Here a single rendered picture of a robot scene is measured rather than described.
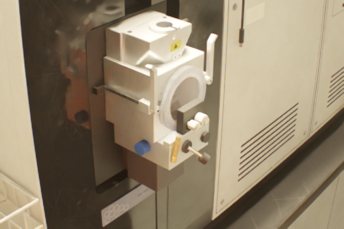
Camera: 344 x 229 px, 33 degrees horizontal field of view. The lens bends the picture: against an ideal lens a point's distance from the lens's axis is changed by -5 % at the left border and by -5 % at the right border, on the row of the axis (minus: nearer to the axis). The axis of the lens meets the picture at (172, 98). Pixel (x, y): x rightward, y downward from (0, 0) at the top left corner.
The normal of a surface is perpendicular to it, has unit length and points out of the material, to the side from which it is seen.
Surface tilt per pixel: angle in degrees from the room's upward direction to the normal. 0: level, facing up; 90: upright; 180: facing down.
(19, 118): 90
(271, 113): 90
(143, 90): 90
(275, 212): 0
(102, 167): 90
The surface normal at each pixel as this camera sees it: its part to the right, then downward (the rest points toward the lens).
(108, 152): 0.76, 0.32
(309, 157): 0.01, -0.88
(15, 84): -0.65, 0.36
